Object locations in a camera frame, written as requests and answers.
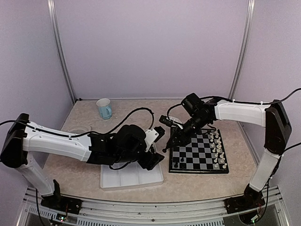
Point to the white plastic tray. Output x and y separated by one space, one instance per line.
130 177

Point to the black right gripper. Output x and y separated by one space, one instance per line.
184 138

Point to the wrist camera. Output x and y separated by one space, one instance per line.
153 135
171 121

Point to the clear plastic lid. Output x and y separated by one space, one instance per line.
79 129

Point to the light blue mug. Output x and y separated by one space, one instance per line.
104 108

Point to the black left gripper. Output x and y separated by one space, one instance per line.
152 160

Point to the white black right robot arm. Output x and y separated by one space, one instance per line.
271 116

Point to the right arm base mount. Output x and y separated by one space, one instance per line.
242 203

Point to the left aluminium frame post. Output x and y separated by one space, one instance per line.
59 47

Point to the black white chess board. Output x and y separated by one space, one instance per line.
198 156

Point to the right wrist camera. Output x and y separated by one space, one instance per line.
171 121

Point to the aluminium frame post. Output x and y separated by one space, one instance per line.
243 48
59 47

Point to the right aluminium frame post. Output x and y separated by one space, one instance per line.
243 48

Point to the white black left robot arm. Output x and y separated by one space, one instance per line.
25 137

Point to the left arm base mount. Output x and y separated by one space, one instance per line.
62 203

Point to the front aluminium rail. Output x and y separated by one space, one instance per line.
95 212

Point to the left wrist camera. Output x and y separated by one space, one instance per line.
153 135

